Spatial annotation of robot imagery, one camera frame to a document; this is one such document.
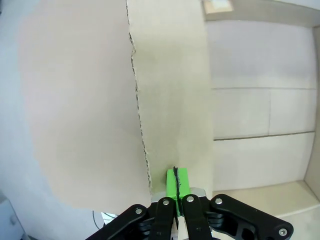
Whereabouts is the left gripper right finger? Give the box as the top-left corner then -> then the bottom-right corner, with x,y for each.
176,167 -> 295,240

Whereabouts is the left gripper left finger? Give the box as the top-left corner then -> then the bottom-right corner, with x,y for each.
87,167 -> 179,240

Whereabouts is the brown cardboard box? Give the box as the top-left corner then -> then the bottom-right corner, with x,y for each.
17,0 -> 320,218

